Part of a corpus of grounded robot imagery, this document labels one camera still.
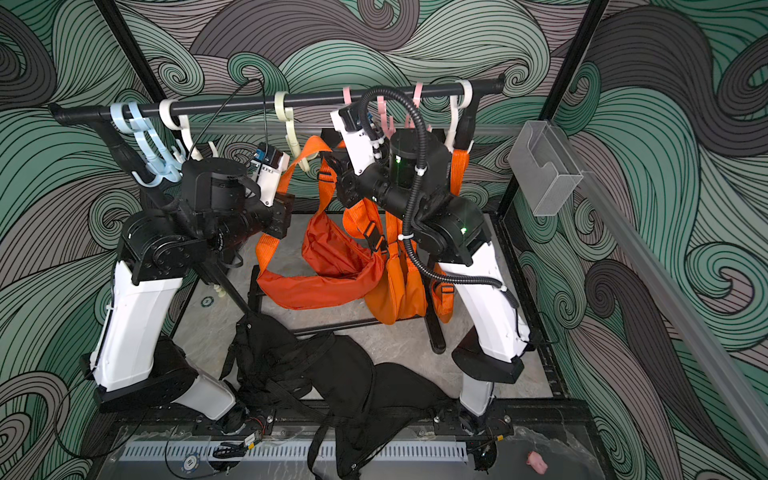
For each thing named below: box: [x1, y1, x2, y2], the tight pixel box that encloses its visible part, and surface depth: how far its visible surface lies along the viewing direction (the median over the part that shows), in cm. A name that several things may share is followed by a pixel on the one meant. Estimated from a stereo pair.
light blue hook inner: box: [128, 101, 185, 182], surface depth 46 cm
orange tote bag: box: [343, 198, 428, 325], surface depth 73 cm
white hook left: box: [159, 99, 203, 161], surface depth 41 cm
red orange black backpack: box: [256, 136, 385, 309], surface depth 69 cm
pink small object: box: [526, 451, 548, 475], surface depth 67 cm
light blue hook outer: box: [110, 102, 163, 187], surface depth 45 cm
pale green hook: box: [274, 91, 318, 172], surface depth 48 cm
